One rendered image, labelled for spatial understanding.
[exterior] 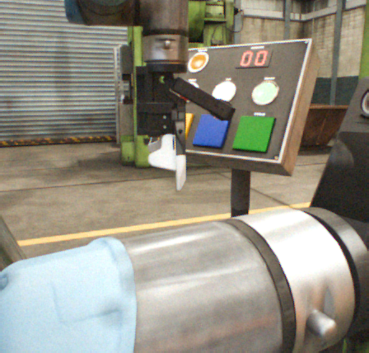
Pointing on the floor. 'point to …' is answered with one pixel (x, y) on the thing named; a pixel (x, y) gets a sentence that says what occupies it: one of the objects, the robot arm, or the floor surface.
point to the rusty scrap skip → (321, 125)
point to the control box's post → (240, 192)
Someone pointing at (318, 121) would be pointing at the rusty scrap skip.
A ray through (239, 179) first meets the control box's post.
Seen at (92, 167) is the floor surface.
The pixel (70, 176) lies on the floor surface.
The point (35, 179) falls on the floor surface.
